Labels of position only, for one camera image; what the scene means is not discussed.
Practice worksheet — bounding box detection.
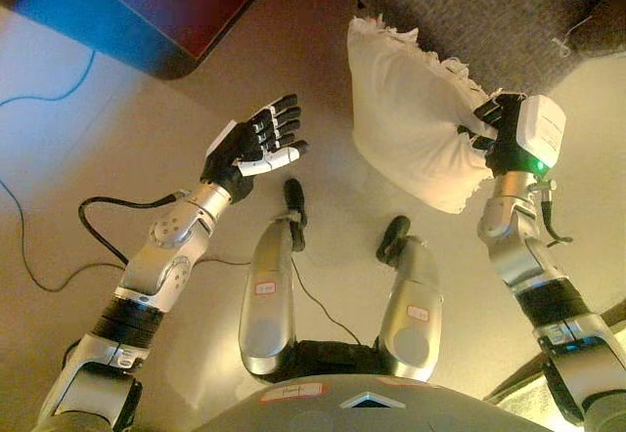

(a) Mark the white frayed pillow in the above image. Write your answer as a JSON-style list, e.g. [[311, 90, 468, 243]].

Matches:
[[345, 15, 529, 216]]

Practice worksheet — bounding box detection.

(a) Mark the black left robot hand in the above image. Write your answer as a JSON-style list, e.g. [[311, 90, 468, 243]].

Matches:
[[200, 93, 310, 206]]

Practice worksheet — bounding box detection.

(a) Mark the grey robot torso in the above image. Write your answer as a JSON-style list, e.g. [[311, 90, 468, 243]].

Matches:
[[195, 338, 554, 432]]

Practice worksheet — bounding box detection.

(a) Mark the grey fabric tub armchair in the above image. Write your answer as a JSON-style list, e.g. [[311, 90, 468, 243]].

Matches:
[[332, 0, 626, 96]]

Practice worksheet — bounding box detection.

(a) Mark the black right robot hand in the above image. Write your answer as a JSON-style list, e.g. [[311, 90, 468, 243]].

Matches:
[[471, 92, 568, 179]]

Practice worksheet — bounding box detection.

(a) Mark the thin floor cable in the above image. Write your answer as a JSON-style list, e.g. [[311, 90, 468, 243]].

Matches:
[[0, 48, 366, 348]]

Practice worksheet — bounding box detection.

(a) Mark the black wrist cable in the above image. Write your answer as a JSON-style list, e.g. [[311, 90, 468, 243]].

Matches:
[[530, 180, 573, 250], [77, 192, 192, 267]]

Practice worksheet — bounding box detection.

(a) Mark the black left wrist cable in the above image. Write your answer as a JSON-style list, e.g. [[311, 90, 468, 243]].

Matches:
[[77, 192, 192, 267]]

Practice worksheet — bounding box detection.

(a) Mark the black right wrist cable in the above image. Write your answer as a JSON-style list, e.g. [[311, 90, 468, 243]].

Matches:
[[530, 180, 573, 250]]

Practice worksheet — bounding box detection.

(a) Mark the silver right robot leg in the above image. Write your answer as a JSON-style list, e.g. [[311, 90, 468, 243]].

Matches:
[[375, 215, 444, 382]]

